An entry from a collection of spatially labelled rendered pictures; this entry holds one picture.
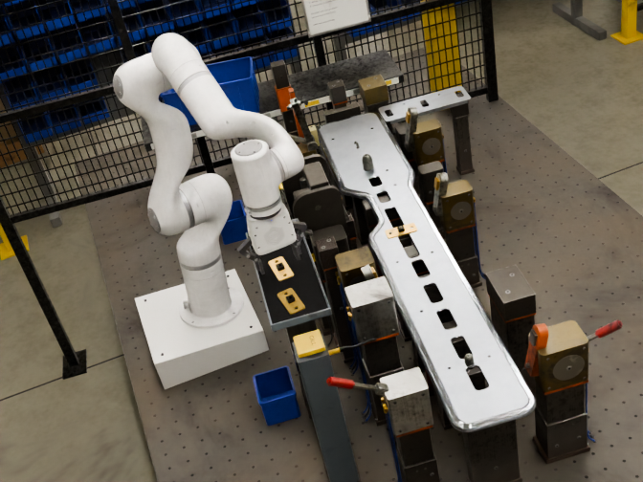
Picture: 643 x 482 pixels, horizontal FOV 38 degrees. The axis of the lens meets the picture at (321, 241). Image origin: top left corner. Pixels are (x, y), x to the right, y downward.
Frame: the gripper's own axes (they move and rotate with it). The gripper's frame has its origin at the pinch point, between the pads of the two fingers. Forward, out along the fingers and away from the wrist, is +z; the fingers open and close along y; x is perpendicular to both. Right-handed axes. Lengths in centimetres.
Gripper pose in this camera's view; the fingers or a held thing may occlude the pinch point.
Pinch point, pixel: (278, 260)
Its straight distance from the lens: 217.5
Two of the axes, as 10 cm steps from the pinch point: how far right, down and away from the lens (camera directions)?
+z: 1.8, 7.8, 6.0
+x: -3.7, -5.1, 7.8
